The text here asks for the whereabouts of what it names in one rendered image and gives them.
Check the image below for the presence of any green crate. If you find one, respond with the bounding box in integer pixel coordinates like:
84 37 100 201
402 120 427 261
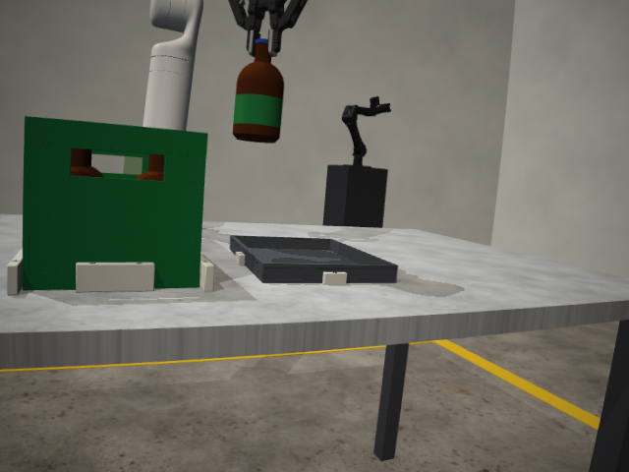
23 116 208 290

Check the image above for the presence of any brown glass bottle with green label and blue cap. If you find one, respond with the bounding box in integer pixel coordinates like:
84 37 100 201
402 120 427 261
233 38 284 143

